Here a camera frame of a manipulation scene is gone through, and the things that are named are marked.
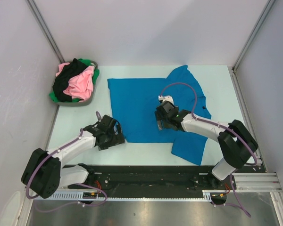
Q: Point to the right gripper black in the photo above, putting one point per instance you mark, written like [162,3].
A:
[159,118]

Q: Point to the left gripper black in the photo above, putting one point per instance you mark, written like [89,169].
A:
[117,139]

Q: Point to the blue t shirt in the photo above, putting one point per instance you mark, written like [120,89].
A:
[134,101]

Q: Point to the grey laundry basket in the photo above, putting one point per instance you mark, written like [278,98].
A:
[79,103]

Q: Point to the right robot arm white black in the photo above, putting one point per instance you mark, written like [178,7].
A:
[237,145]

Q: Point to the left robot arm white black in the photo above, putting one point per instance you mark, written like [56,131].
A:
[46,172]

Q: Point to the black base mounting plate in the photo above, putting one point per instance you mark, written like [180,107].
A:
[155,180]

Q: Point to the pink t shirt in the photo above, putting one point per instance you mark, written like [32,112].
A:
[81,82]

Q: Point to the green t shirt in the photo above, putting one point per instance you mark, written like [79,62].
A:
[85,62]

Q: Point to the black t shirt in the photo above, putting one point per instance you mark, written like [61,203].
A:
[62,80]

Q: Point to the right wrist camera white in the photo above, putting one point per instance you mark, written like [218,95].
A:
[165,98]

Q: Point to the white slotted cable duct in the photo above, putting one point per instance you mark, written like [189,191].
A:
[84,195]

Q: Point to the aluminium frame rail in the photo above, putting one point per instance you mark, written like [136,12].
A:
[257,182]

